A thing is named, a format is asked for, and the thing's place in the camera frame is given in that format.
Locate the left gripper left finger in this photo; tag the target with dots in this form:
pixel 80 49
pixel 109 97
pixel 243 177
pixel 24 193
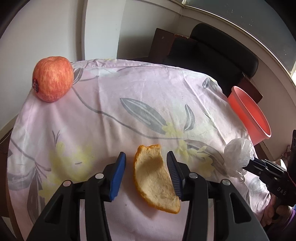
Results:
pixel 113 174

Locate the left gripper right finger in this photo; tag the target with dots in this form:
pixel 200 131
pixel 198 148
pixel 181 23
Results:
pixel 179 174

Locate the orange pomelo peel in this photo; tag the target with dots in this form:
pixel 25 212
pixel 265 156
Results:
pixel 152 180

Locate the white plastic bag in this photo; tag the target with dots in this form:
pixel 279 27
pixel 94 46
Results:
pixel 237 154

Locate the purple sleeve right forearm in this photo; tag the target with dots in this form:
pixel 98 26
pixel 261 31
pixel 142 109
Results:
pixel 282 230

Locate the person right hand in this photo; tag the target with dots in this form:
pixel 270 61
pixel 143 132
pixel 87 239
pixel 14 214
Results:
pixel 276 214

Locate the pink plastic bucket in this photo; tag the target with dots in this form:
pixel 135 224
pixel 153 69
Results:
pixel 250 114

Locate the pink floral tablecloth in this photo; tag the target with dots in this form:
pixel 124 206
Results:
pixel 116 106

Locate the red apple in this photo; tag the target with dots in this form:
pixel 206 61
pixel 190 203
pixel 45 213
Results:
pixel 52 78

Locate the black armchair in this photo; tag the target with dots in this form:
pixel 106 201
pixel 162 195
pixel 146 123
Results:
pixel 212 55

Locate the brown wooden side cabinet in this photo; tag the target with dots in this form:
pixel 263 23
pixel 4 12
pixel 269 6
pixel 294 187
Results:
pixel 161 46

